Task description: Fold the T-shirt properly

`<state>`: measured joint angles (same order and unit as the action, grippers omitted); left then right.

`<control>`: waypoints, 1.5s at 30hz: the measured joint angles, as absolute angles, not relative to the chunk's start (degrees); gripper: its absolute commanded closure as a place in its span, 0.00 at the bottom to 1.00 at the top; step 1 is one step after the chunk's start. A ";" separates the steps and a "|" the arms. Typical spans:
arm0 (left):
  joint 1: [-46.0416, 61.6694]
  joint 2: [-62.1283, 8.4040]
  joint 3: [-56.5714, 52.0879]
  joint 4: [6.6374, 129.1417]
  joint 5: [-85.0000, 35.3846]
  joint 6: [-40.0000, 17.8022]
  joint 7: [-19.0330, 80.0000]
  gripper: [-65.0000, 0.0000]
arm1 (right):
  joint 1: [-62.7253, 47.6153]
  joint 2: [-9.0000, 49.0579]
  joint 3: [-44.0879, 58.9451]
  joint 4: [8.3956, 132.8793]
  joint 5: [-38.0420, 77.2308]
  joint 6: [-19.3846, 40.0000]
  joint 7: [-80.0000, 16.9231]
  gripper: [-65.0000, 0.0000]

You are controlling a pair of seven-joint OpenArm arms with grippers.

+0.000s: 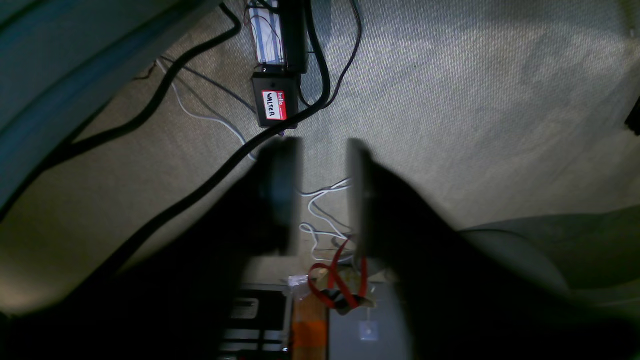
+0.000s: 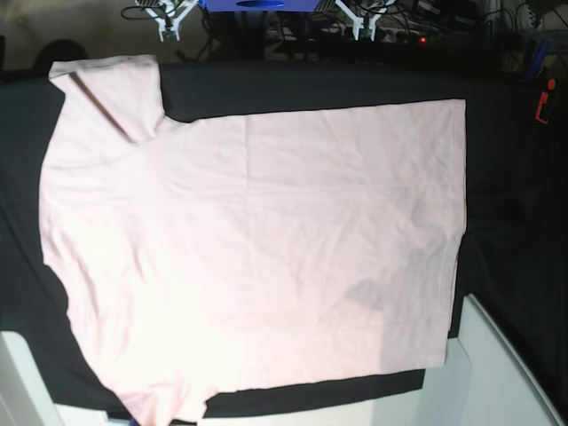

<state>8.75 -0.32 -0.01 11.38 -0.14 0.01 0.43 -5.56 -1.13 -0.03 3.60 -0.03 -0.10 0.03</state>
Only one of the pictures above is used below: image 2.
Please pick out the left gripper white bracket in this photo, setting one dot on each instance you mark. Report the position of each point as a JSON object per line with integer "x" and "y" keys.
{"x": 363, "y": 19}

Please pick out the blue handled tool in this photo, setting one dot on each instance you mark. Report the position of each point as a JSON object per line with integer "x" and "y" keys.
{"x": 535, "y": 53}

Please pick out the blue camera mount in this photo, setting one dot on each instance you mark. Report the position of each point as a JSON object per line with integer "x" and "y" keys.
{"x": 259, "y": 5}

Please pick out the black table cloth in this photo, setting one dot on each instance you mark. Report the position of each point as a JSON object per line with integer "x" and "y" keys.
{"x": 513, "y": 257}

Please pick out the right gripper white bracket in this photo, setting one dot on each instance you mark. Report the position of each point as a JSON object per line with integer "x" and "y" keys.
{"x": 168, "y": 15}

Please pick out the pink T-shirt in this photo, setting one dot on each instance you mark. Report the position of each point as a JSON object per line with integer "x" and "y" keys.
{"x": 247, "y": 251}

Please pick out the red and black clamp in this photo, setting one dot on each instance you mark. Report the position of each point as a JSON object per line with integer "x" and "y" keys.
{"x": 544, "y": 104}

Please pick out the black power strip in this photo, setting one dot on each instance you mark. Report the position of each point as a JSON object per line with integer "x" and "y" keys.
{"x": 336, "y": 32}

